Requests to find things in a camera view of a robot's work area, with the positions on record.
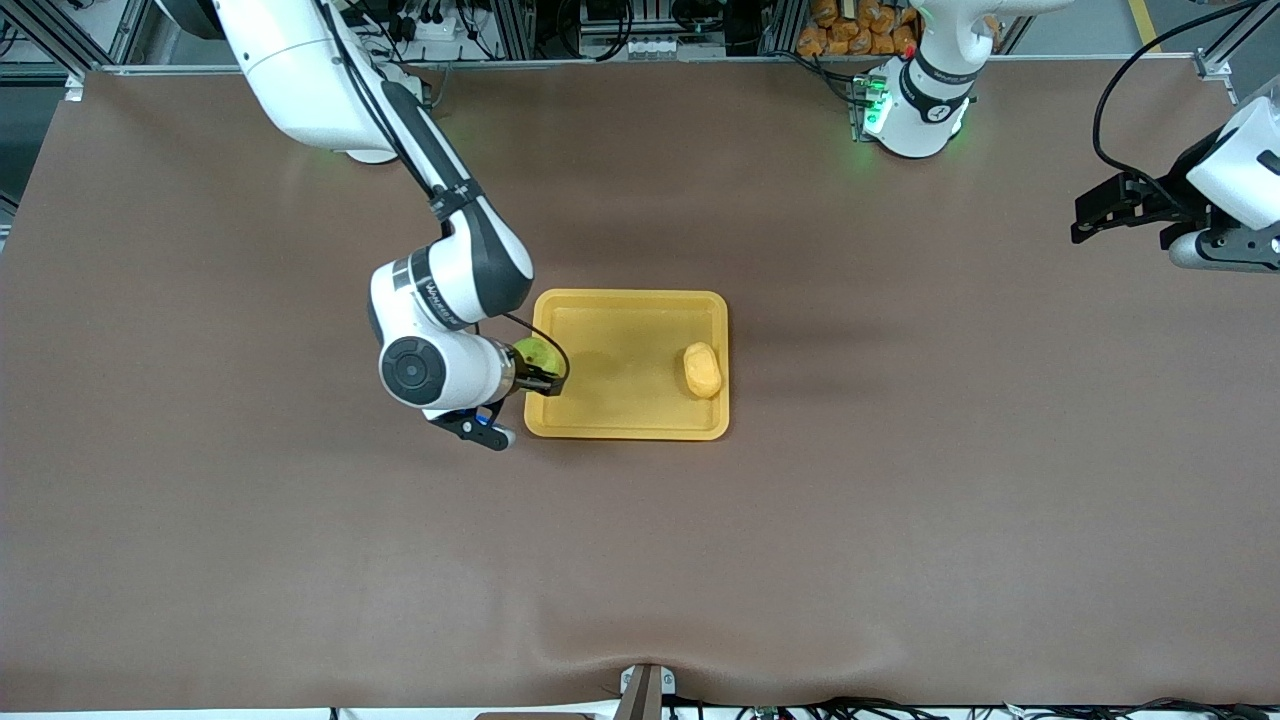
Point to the brown table mat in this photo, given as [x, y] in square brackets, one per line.
[640, 560]

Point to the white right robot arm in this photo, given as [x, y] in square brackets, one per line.
[450, 270]

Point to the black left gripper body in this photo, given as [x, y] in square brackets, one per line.
[1166, 203]

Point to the grey front camera mount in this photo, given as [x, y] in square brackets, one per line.
[646, 692]

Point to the yellow plastic tray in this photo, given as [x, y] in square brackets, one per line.
[620, 390]

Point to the green apple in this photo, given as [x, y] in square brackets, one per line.
[538, 353]

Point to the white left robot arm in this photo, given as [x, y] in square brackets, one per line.
[920, 110]

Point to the yellow potato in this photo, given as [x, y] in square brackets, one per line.
[703, 370]

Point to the white power strip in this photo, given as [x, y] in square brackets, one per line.
[432, 28]

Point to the aluminium table edge rail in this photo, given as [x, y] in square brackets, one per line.
[700, 62]

